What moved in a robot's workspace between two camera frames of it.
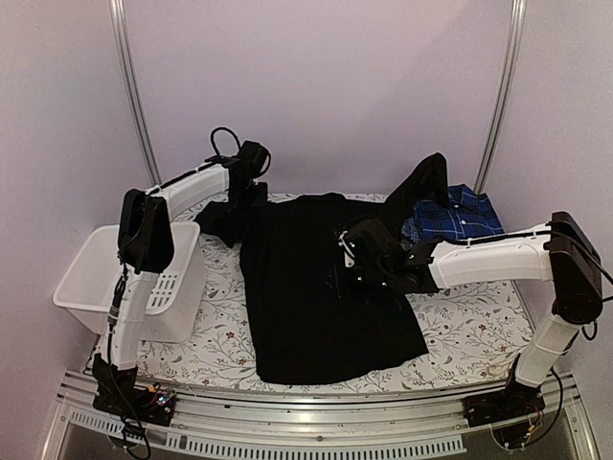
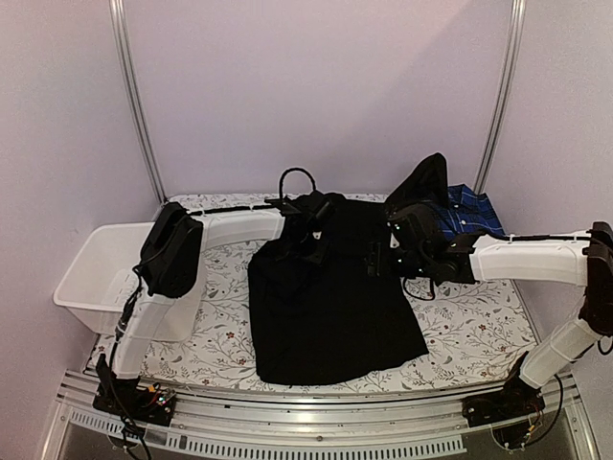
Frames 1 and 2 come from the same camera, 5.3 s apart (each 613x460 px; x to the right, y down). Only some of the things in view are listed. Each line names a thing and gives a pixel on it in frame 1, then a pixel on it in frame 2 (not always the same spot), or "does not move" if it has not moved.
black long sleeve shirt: (301, 326) does not move
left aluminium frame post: (125, 60) does not move
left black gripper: (236, 203) to (320, 257)
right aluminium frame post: (510, 54) does not move
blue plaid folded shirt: (465, 215) does not move
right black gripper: (345, 292) to (386, 267)
